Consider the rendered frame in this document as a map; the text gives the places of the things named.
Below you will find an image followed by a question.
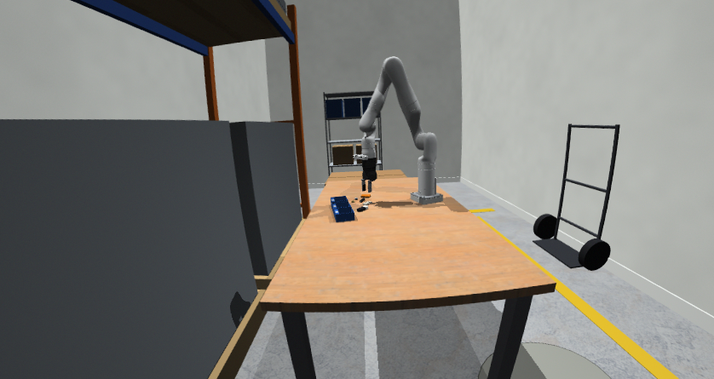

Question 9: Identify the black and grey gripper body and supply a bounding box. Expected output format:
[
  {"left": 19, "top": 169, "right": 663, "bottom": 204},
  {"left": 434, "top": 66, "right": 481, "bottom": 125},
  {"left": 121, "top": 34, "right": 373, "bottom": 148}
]
[{"left": 354, "top": 148, "right": 377, "bottom": 181}]

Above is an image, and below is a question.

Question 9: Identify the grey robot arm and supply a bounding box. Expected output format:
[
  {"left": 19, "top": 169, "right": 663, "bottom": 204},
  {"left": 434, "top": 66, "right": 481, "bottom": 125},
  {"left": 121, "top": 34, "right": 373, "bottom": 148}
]
[{"left": 359, "top": 56, "right": 437, "bottom": 196}]

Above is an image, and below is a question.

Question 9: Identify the blue rack of bins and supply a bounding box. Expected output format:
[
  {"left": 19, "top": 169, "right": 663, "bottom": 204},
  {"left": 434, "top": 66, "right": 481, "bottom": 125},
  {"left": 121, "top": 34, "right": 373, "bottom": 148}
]
[{"left": 331, "top": 196, "right": 354, "bottom": 222}]

